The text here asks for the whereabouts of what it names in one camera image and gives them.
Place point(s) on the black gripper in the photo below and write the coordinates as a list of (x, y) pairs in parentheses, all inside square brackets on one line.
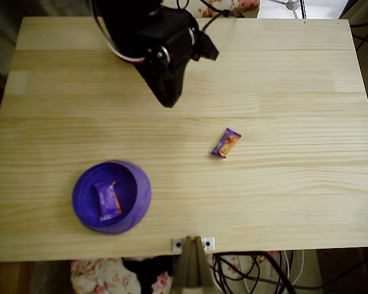
[(166, 82)]

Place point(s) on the purple orange candy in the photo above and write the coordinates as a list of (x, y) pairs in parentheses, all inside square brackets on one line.
[(226, 143)]

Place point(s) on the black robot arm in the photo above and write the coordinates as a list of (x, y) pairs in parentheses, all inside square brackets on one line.
[(132, 24)]

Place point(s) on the purple plastic bowl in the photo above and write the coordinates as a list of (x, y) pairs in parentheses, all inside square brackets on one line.
[(86, 199)]

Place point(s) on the floral cloth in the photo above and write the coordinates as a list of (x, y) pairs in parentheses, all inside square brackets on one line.
[(248, 4)]

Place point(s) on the white stand base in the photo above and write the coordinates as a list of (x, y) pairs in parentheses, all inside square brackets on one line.
[(290, 4)]

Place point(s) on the thin black pole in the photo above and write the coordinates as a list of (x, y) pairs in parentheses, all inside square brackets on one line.
[(303, 9)]

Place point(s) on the grey curtain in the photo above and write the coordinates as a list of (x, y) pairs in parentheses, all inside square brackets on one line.
[(6, 30)]

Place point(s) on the floral cushion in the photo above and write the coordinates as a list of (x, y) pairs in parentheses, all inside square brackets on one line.
[(92, 275)]

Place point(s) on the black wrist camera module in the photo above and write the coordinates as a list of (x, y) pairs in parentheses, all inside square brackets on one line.
[(208, 49)]

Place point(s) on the silver metal bracket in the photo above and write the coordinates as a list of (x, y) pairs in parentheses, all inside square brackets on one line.
[(176, 244)]

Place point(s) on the olive camera stand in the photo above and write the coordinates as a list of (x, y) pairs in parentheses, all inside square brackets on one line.
[(191, 269)]

